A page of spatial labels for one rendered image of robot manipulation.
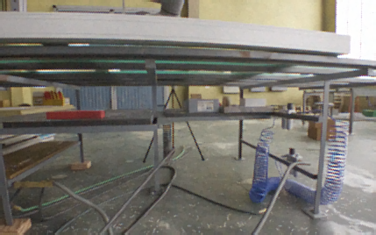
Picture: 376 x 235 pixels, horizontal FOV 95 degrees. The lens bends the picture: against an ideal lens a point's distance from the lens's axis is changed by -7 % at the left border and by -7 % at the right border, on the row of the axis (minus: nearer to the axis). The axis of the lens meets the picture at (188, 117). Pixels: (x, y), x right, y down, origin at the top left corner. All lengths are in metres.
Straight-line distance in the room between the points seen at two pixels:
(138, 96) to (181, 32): 6.56
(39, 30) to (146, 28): 0.30
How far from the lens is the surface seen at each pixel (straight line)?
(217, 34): 0.63
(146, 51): 0.62
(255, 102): 1.50
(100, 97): 7.37
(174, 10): 0.92
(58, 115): 1.20
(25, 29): 0.69
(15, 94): 8.29
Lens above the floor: 0.69
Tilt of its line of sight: 6 degrees down
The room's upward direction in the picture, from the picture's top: straight up
